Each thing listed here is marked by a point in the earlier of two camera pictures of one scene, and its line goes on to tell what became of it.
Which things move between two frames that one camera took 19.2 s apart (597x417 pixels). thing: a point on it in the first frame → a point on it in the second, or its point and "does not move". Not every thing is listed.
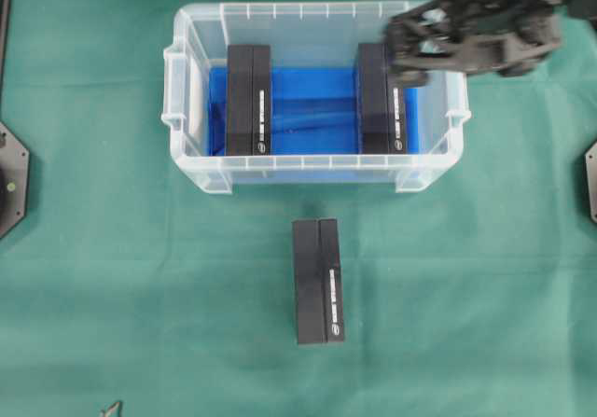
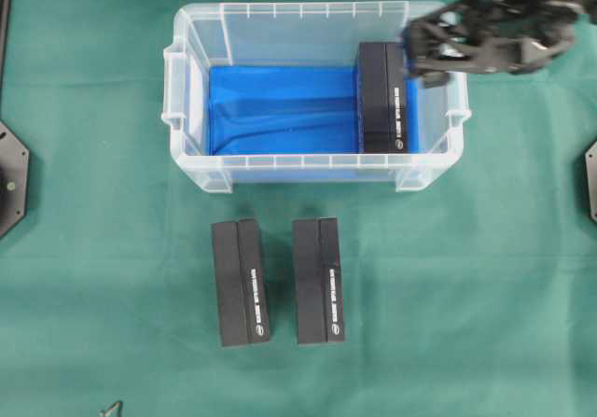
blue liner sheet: x=314 y=111 does not move
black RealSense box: x=380 y=104 does not move
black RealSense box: x=248 y=100 → x=239 y=281
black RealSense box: x=317 y=277 does not move
